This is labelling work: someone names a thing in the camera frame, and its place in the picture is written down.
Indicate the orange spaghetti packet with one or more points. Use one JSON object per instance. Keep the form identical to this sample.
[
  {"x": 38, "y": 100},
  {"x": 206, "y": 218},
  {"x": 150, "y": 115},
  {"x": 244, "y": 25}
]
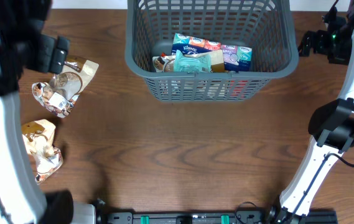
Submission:
[{"x": 192, "y": 90}]

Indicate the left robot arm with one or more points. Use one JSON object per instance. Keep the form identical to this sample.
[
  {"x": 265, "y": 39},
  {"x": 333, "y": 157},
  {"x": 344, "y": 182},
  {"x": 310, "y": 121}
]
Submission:
[{"x": 24, "y": 46}]

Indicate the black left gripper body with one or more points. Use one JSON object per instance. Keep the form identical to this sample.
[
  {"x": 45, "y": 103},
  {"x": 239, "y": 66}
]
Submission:
[{"x": 43, "y": 56}]

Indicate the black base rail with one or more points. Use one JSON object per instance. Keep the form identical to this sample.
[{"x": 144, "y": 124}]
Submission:
[{"x": 242, "y": 216}]

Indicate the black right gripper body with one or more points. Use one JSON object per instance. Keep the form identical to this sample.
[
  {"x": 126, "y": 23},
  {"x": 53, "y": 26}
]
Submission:
[{"x": 337, "y": 46}]

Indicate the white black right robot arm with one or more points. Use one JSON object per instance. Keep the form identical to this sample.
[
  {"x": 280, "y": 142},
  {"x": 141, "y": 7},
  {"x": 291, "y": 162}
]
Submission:
[{"x": 331, "y": 126}]

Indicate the blue tissue multipack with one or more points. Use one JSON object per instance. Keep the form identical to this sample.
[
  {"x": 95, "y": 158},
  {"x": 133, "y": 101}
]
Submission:
[{"x": 236, "y": 58}]

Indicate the grey plastic lattice basket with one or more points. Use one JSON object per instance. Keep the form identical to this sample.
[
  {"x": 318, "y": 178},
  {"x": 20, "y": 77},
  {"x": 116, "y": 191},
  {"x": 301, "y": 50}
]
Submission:
[{"x": 265, "y": 26}]

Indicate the mint green snack packet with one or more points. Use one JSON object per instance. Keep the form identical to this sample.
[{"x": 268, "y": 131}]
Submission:
[{"x": 200, "y": 64}]

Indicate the beige cookie pouch with window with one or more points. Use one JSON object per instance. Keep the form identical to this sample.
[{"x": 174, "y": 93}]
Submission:
[{"x": 60, "y": 94}]

